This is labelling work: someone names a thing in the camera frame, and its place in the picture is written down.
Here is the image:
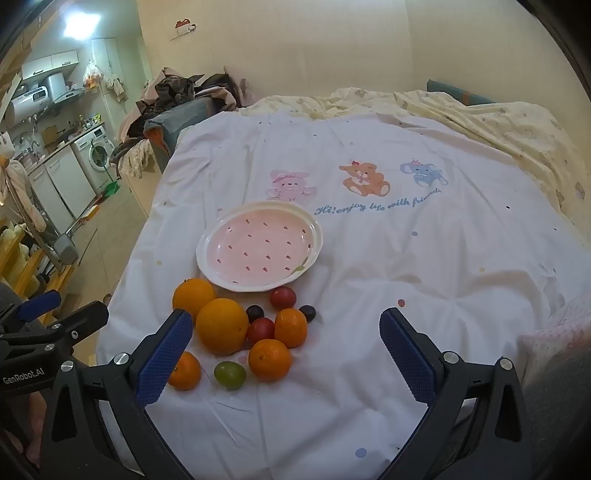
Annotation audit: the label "small red plum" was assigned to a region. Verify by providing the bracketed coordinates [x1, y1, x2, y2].
[270, 285, 297, 310]
[247, 318, 276, 346]

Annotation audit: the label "yellow wooden shelf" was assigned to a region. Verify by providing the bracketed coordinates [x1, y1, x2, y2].
[0, 222, 75, 326]

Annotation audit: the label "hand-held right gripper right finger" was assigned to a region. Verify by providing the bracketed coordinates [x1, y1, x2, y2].
[379, 307, 533, 480]

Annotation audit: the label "white animal print blanket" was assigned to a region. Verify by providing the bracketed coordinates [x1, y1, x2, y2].
[97, 108, 591, 480]

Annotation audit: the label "white wall cabinets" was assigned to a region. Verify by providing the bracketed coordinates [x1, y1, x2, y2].
[21, 50, 80, 82]

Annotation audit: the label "pink blanket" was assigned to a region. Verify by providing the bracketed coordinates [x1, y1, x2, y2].
[516, 291, 591, 386]

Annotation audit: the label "large orange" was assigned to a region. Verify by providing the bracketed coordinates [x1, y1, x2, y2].
[196, 298, 250, 356]
[172, 277, 217, 319]

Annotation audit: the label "pink strawberry print plate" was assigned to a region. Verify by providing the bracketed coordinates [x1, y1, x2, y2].
[196, 200, 324, 293]

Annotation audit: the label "person's left hand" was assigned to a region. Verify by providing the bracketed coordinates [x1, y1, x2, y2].
[22, 391, 49, 455]

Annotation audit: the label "red house wall sticker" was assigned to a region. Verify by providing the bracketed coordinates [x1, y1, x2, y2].
[170, 18, 197, 41]

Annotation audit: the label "floral cloth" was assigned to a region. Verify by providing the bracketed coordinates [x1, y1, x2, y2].
[120, 137, 158, 181]

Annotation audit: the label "silver range hood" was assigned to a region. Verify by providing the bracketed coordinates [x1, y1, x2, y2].
[44, 72, 85, 103]

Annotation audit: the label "teal pillow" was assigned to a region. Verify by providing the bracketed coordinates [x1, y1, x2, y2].
[426, 79, 497, 106]

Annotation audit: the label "white floor cabinet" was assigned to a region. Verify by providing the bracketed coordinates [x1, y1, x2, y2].
[28, 145, 96, 223]

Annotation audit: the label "ceiling light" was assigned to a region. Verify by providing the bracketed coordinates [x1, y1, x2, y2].
[62, 9, 101, 40]

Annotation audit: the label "white washing machine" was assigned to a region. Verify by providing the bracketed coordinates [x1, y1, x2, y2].
[71, 124, 116, 192]

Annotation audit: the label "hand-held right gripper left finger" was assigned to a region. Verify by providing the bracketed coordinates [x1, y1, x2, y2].
[39, 308, 195, 480]

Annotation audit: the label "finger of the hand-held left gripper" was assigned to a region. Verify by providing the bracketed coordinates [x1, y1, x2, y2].
[25, 300, 110, 352]
[0, 290, 62, 326]

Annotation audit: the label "yellow printed quilt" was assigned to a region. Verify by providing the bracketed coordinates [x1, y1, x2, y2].
[238, 88, 591, 241]

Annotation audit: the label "grey and orange cushion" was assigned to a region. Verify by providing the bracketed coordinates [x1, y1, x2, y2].
[144, 98, 223, 169]

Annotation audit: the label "pile of dark clothes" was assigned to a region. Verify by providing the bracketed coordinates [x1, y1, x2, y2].
[111, 67, 252, 162]

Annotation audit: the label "grey cloth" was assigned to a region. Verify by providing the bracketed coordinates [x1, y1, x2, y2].
[522, 342, 591, 480]

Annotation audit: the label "small tangerine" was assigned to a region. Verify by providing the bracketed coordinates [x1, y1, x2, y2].
[274, 308, 308, 349]
[248, 339, 293, 382]
[167, 351, 202, 391]

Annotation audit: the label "white water heater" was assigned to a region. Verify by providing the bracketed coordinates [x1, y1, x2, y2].
[9, 87, 49, 126]

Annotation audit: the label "metal rack with grey pad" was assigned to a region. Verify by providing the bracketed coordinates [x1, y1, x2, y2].
[0, 185, 100, 278]

